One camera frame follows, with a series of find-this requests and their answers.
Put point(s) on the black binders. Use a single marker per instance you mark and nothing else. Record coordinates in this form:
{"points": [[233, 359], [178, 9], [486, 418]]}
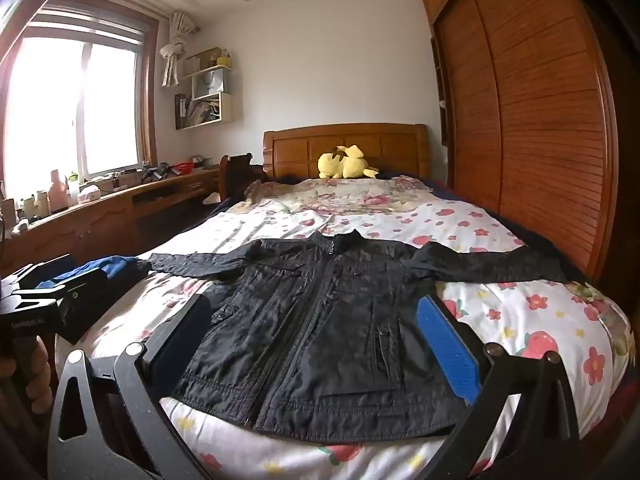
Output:
{"points": [[181, 110]]}

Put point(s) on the curtain rail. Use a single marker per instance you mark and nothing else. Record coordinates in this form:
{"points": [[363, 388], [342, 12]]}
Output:
{"points": [[125, 1]]}

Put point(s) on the wooden slatted wardrobe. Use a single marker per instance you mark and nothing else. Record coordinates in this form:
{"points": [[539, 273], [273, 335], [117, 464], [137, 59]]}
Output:
{"points": [[540, 135]]}

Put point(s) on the dark wooden chair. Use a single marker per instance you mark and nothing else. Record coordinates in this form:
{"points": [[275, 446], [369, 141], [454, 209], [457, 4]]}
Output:
{"points": [[235, 175]]}

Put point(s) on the rose print blanket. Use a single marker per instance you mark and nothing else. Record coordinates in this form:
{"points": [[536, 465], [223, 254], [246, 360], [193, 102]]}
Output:
{"points": [[350, 200]]}

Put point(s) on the wooden bed headboard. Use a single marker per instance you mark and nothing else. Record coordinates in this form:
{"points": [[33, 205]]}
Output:
{"points": [[300, 152]]}

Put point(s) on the pink white tissue box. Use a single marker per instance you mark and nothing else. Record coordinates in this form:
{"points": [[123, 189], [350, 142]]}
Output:
{"points": [[90, 194]]}

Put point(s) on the black jacket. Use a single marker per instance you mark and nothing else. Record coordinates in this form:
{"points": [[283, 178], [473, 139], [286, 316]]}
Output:
{"points": [[320, 340]]}

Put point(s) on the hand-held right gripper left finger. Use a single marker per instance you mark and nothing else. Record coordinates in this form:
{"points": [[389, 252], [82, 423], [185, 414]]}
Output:
{"points": [[180, 330]]}

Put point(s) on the person's left hand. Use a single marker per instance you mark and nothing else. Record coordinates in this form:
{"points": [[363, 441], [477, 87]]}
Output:
{"points": [[40, 375]]}

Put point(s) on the yellow plush toy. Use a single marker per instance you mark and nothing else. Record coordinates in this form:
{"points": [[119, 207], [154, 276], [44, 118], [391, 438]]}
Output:
{"points": [[345, 165]]}

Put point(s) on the tied cream curtain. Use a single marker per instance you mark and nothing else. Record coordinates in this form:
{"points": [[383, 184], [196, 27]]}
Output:
{"points": [[172, 55]]}

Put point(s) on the wood framed window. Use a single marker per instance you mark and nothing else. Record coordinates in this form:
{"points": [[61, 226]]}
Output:
{"points": [[110, 105]]}

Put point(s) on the folded blue garment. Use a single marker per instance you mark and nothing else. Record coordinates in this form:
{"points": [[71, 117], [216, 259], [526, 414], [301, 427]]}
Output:
{"points": [[110, 265]]}

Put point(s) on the cardboard box on shelf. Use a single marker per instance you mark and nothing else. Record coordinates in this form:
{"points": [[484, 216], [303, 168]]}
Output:
{"points": [[210, 57]]}

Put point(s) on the stack of books and papers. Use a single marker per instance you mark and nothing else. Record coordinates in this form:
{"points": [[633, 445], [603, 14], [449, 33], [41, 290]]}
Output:
{"points": [[205, 110]]}

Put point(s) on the flat cardboard box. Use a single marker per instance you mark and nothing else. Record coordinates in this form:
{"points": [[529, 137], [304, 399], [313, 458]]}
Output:
{"points": [[120, 182]]}

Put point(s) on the long wooden desk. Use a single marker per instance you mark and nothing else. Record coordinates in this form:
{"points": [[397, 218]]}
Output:
{"points": [[100, 220]]}

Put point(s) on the white wall shelf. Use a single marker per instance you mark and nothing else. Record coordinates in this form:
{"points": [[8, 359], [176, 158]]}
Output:
{"points": [[227, 105]]}

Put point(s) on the strawberry print quilt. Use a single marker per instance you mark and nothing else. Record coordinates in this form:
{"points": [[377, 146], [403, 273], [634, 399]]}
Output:
{"points": [[525, 340]]}

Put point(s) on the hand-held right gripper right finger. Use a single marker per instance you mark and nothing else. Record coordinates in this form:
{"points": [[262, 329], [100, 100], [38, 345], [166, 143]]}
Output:
{"points": [[445, 350]]}

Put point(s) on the white bottle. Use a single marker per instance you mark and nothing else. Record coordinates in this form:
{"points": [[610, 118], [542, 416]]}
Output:
{"points": [[41, 202]]}

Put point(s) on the metal pot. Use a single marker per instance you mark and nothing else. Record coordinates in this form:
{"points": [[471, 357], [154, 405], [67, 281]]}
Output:
{"points": [[202, 161]]}

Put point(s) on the yellow green container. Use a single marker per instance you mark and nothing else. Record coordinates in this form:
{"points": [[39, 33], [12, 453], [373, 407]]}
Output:
{"points": [[224, 60]]}

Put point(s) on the dark blue bed sheet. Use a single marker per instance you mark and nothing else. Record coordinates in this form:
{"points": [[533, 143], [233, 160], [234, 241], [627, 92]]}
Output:
{"points": [[452, 187]]}

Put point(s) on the black device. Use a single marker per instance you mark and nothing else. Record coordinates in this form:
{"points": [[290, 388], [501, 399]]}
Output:
{"points": [[157, 172]]}

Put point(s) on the white paper bag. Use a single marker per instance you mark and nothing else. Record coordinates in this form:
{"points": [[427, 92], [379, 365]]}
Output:
{"points": [[210, 82]]}

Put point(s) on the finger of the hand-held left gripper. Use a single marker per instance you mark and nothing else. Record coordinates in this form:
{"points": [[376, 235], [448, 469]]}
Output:
{"points": [[82, 305], [40, 270]]}

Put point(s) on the pink bottle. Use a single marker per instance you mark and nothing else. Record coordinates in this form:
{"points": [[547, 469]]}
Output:
{"points": [[58, 192]]}

